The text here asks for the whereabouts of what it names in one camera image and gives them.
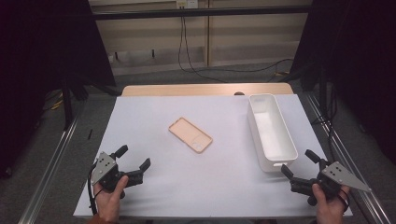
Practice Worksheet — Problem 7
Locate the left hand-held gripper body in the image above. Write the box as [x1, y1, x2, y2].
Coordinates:
[90, 151, 145, 200]

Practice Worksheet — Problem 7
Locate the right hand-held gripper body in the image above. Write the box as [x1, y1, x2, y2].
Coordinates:
[289, 158, 372, 207]

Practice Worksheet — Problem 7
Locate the white plastic storage box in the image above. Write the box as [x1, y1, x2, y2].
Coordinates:
[247, 92, 299, 173]

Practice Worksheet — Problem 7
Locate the beige phone case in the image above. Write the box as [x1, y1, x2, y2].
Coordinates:
[168, 117, 214, 154]

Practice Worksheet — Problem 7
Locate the person's left hand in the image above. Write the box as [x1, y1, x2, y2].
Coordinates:
[92, 175, 129, 223]

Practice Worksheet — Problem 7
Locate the person's right hand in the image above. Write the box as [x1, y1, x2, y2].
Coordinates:
[312, 183, 351, 224]

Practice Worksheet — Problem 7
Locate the white table cover sheet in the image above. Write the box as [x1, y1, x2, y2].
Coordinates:
[73, 93, 354, 218]

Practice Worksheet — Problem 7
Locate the black stand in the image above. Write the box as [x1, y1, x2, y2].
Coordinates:
[60, 74, 92, 132]

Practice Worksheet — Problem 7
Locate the light wooden table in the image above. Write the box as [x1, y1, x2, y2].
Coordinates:
[120, 82, 294, 97]

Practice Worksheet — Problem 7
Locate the black curtain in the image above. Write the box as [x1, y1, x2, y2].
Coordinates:
[290, 0, 396, 164]
[0, 0, 117, 180]

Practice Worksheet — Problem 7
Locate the black horizontal bar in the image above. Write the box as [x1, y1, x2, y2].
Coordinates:
[92, 5, 312, 21]

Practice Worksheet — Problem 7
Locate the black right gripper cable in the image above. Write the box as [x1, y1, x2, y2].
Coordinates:
[336, 187, 351, 213]

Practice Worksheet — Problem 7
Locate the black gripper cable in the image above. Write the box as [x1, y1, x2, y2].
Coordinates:
[336, 187, 351, 213]
[87, 162, 106, 217]

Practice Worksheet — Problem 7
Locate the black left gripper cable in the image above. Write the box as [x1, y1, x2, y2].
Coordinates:
[87, 162, 106, 217]

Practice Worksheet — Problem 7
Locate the metal floor rail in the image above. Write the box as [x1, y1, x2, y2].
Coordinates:
[18, 113, 81, 224]
[306, 92, 390, 224]

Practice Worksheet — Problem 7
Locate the black hanging cable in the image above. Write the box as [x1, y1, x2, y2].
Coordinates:
[177, 17, 230, 84]
[182, 17, 295, 75]

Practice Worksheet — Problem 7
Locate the white wall socket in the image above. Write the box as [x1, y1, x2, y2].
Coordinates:
[176, 0, 199, 9]

